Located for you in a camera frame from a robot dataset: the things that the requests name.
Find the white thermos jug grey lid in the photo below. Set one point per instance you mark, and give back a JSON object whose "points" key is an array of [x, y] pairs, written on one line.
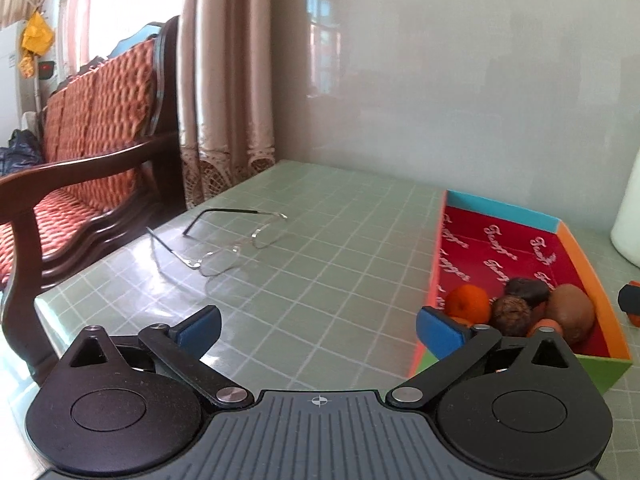
{"points": [[627, 215]]}

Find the dark blue bag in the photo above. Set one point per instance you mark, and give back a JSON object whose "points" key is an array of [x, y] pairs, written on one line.
{"points": [[20, 152]]}

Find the dark brown wrinkled fruit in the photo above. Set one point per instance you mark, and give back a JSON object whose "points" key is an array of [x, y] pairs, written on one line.
{"points": [[526, 290], [510, 314]]}

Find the orange-red fruit piece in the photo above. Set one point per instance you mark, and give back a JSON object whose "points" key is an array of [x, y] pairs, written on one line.
{"points": [[546, 324]]}

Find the white cabinet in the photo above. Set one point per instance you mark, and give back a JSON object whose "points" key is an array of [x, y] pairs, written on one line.
{"points": [[12, 75]]}

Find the yellow bag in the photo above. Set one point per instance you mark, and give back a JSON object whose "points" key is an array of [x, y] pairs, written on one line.
{"points": [[37, 35]]}

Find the dark wooden sofa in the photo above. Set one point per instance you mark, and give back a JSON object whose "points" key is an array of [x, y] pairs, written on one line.
{"points": [[90, 165]]}

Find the brown kiwi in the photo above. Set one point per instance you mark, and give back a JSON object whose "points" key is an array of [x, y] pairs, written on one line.
{"points": [[571, 312]]}

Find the colourful cardboard box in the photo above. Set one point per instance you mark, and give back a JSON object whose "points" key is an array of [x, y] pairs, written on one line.
{"points": [[500, 245]]}

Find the thin metal-frame glasses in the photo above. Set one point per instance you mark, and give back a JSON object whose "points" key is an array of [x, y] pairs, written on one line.
{"points": [[220, 260]]}

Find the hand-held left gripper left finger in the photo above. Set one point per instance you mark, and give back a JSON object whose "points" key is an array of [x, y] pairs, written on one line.
{"points": [[200, 327]]}

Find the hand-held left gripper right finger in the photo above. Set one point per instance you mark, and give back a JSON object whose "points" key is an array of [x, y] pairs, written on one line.
{"points": [[440, 332]]}

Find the beige lace-trimmed curtain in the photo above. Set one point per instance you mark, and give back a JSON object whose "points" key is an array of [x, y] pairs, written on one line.
{"points": [[225, 85]]}

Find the green grid mat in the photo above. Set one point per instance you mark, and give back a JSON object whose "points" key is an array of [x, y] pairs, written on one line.
{"points": [[325, 260]]}

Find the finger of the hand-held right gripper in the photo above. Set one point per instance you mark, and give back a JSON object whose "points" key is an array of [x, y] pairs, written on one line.
{"points": [[630, 299]]}

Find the orange patterned sofa cushion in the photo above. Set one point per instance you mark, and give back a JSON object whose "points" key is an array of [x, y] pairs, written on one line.
{"points": [[100, 110]]}

